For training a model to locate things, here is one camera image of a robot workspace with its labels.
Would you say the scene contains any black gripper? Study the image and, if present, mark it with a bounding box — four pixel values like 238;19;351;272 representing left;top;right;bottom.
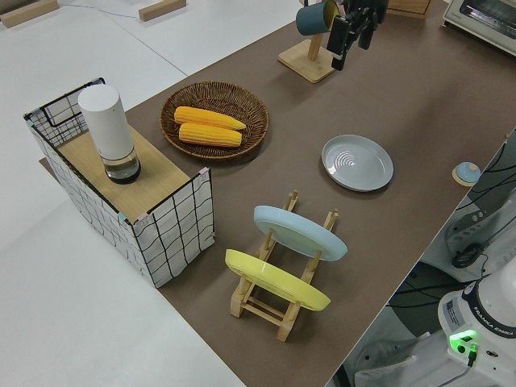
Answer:
345;0;390;52

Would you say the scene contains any gray ceramic plate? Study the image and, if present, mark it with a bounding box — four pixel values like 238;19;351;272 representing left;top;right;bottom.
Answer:
321;134;395;194

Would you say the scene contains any light blue plate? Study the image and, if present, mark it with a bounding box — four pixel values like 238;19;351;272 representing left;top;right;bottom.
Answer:
252;204;349;262

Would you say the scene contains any yellow plate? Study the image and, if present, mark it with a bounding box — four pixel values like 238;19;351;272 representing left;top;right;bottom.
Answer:
224;248;332;312

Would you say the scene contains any wooden plate rack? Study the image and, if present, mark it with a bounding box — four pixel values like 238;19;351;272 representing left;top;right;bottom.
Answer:
229;189;340;343

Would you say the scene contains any large wooden box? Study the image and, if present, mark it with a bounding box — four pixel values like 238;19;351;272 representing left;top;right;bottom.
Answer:
385;0;432;19

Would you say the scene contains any teal mug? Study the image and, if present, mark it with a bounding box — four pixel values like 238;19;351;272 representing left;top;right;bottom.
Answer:
295;0;342;36

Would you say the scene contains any wooden mug tree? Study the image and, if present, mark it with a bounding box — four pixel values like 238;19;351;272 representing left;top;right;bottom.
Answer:
277;0;344;85

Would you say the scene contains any brown table mat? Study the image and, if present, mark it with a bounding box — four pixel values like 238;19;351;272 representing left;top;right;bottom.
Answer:
38;0;516;387

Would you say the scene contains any white toaster oven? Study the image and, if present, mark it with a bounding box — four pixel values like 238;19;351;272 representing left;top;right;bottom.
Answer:
441;0;516;58

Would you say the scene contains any brown wicker basket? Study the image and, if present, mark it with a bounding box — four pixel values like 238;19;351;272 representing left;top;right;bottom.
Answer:
160;81;270;161

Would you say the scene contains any blue bell wooden base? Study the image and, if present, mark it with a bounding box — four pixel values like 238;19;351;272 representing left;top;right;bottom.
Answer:
451;160;481;187

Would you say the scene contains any yellow corn cob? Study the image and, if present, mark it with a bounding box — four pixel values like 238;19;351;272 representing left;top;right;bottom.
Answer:
177;122;243;148
173;105;248;131

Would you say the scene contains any wooden block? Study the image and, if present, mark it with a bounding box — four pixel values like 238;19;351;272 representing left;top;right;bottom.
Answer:
138;0;187;23
0;0;60;29

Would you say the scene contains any wooden shelf board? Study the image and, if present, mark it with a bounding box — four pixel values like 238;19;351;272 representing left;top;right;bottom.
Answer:
56;127;191;223

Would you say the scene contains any white cylinder bottle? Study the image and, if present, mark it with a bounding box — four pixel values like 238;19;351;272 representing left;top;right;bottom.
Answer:
77;83;143;186

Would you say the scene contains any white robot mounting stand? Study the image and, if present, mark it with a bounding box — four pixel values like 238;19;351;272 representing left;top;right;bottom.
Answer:
330;128;516;387

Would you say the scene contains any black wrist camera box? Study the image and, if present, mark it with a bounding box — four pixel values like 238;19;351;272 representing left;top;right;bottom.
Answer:
327;15;351;72

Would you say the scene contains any black round cable connector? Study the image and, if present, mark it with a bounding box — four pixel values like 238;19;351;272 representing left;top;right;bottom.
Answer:
451;243;483;269

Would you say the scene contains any black wire basket grid fabric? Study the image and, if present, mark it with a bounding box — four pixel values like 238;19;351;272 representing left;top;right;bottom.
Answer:
23;77;214;289

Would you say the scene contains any black base plug cable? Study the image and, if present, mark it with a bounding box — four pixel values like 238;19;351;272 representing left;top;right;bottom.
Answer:
463;341;481;369

